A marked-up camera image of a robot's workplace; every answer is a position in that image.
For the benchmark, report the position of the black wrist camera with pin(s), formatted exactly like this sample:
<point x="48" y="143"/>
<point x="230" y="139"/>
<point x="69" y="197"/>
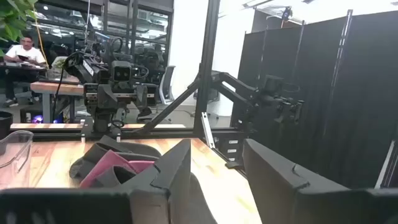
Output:
<point x="121" y="73"/>

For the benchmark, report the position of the computer with purple lights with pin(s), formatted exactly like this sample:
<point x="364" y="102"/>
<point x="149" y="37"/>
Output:
<point x="37" y="118"/>

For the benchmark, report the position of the clear plastic bin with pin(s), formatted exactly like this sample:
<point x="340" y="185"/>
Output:
<point x="15" y="149"/>

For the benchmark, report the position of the black frame clamp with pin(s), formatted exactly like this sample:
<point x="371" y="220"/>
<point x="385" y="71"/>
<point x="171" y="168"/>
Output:
<point x="234" y="165"/>

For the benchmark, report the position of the black background robot rig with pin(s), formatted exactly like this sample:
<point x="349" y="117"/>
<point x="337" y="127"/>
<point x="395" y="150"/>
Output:
<point x="149" y="62"/>

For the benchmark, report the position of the grey office chair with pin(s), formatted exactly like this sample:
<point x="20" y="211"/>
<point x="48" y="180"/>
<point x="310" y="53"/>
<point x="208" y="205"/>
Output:
<point x="166" y="84"/>

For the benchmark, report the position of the person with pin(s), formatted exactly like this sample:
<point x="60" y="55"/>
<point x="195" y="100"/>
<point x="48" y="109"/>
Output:
<point x="25" y="53"/>

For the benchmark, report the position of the maroon baseball cap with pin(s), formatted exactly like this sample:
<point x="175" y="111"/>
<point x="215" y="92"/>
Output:
<point x="105" y="166"/>

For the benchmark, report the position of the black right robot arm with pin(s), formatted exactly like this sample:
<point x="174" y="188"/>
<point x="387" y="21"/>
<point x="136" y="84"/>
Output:
<point x="87" y="70"/>

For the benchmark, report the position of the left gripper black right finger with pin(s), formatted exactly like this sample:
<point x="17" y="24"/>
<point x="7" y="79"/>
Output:
<point x="270" y="180"/>

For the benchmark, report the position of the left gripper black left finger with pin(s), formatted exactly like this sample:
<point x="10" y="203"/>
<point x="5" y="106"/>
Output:
<point x="174" y="174"/>

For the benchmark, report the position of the silver metal bracket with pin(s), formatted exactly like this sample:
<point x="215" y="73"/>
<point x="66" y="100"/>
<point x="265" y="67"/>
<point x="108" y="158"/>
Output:
<point x="207" y="130"/>

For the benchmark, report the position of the black folding partition screen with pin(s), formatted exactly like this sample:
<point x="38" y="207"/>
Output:
<point x="357" y="93"/>

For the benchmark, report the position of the black box with white labels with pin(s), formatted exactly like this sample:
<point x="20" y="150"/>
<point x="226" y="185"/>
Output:
<point x="224" y="146"/>

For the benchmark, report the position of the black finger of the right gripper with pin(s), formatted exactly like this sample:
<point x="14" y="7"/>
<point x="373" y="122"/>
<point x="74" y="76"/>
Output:
<point x="141" y="96"/>
<point x="107" y="98"/>

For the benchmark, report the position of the dark office desk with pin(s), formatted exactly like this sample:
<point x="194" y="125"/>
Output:
<point x="12" y="66"/>

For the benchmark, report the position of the green leafy plant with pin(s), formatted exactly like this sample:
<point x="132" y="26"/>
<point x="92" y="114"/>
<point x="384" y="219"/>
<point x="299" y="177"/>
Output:
<point x="12" y="18"/>

